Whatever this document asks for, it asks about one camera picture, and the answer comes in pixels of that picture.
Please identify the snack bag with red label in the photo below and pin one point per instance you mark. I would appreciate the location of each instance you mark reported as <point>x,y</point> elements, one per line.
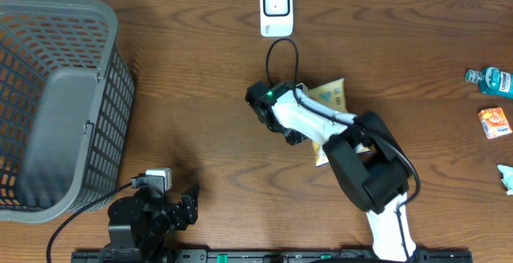
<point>332,95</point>

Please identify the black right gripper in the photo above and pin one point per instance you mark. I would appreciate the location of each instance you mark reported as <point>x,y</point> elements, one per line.
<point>294,139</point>

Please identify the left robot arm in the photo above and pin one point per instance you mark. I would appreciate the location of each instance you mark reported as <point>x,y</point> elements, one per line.
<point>140,224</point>

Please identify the teal mouthwash bottle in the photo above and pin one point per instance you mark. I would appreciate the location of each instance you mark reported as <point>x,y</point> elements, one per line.
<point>491,81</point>

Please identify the grey plastic shopping basket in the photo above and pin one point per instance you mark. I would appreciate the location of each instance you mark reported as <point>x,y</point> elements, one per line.
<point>66,100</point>

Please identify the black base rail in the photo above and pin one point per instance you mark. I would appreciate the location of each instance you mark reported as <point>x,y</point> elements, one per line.
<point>345,255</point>

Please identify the orange Kleenex tissue pack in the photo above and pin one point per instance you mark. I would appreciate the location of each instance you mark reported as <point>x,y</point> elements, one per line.
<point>494,122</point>

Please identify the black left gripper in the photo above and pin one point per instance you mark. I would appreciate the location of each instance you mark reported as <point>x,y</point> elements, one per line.
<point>188,206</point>

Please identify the mint green wet wipes pack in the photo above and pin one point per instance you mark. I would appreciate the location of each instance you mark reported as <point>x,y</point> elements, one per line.
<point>507,177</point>

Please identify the white barcode scanner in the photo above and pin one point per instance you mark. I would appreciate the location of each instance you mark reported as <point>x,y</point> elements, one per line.
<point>276,18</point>

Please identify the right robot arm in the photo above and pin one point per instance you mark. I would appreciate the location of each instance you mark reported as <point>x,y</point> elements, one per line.
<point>369,166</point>

